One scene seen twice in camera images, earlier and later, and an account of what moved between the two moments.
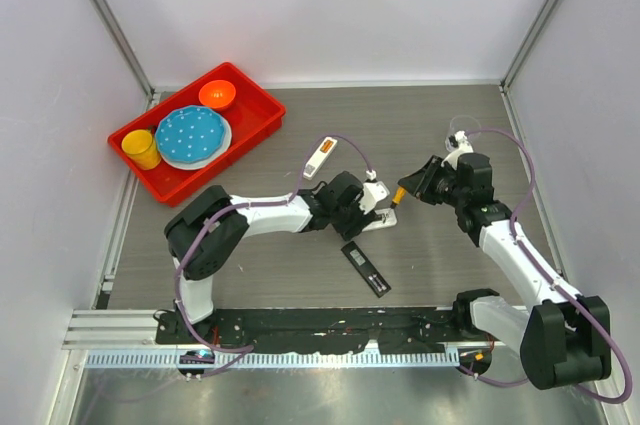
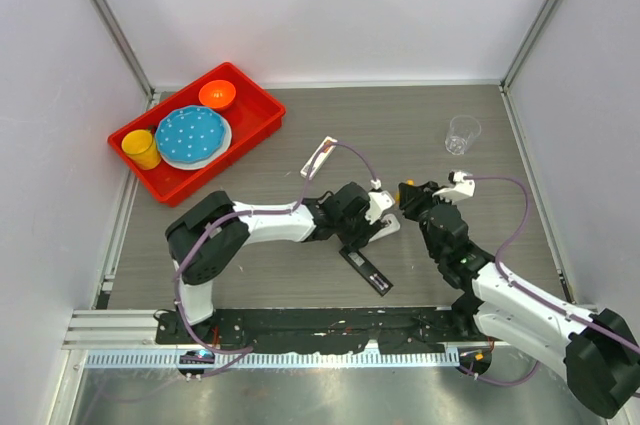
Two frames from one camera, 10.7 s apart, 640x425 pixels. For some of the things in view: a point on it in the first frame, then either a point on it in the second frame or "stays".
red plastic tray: x=253 y=117 stays
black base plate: x=318 y=329 stays
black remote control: x=370 y=273 stays
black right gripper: x=426 y=180 → x=417 y=196
